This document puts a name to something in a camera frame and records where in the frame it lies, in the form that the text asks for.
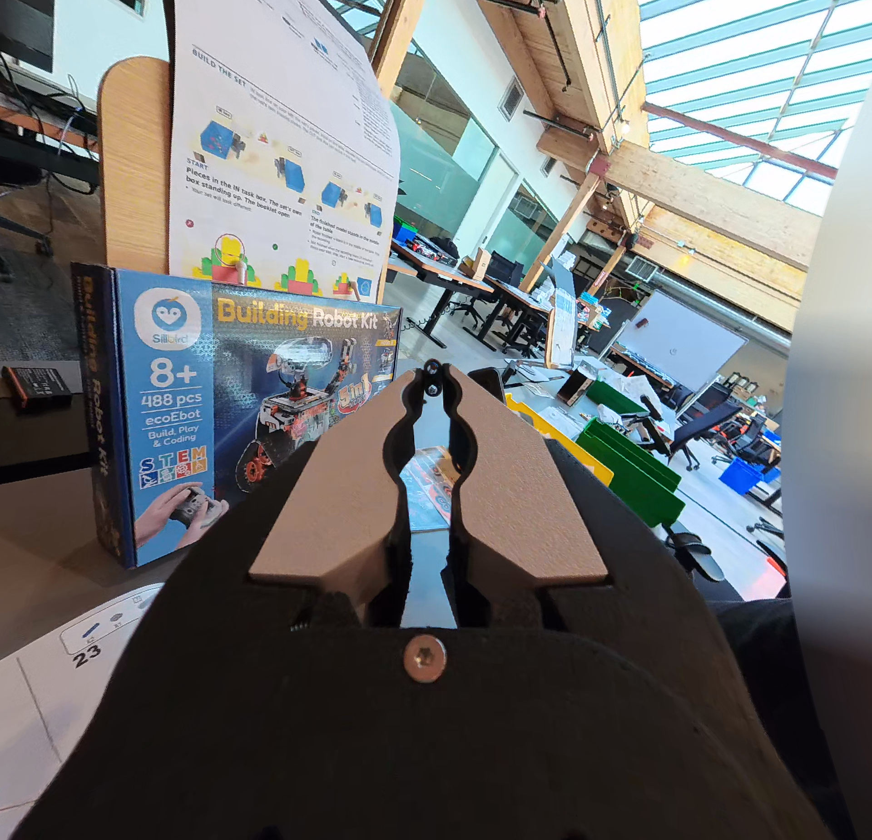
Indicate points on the yellow plastic bin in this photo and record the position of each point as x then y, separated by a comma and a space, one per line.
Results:
596, 467

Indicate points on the white whiteboard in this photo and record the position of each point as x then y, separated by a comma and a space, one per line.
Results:
681, 342

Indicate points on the blue floor crate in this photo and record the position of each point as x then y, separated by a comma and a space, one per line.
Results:
739, 475

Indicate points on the wood-edged monitor desk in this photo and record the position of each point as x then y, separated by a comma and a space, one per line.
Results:
41, 128

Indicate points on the small black technic piece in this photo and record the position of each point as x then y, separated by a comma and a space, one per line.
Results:
432, 376

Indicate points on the large printed instruction sheet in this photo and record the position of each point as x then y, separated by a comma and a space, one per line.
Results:
272, 138

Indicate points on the small brown open box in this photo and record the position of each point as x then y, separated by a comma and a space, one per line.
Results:
576, 387

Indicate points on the open instruction booklet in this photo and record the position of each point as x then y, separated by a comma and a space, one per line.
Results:
41, 704

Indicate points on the black office chair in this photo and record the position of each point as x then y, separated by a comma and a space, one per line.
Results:
695, 554
702, 428

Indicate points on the wood-top standing desk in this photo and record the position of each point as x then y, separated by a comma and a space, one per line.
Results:
518, 295
443, 274

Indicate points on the green plastic bin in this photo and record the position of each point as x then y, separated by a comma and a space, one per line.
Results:
633, 448
640, 496
613, 397

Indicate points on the small cardboard box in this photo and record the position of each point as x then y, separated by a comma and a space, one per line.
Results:
477, 264

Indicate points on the grey desk with black edge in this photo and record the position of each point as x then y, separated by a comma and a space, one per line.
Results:
41, 445

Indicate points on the blue robot kit box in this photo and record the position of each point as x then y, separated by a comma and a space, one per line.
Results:
177, 376

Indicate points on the grey metal stand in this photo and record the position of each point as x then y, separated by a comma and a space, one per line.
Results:
535, 371

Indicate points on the distant instruction sheet stand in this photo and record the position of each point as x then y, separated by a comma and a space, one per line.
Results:
562, 325

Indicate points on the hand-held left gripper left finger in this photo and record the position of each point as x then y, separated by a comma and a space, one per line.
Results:
327, 506

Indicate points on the person's black shirt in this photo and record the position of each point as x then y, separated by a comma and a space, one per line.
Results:
763, 683

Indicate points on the rounded wooden board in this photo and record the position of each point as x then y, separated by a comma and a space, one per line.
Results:
133, 172

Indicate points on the blue storage bin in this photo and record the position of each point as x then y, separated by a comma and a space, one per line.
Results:
403, 230

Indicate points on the clear plastic bags pile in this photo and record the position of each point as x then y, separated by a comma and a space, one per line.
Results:
627, 394

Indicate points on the black battery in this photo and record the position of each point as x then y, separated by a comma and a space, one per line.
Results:
37, 385

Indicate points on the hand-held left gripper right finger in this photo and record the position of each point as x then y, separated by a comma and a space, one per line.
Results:
524, 506

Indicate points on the black red model car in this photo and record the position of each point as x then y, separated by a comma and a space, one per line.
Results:
429, 248

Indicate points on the small printed instruction sheet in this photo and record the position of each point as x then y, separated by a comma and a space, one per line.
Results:
429, 492

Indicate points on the black computer monitor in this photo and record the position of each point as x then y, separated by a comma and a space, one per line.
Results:
24, 15

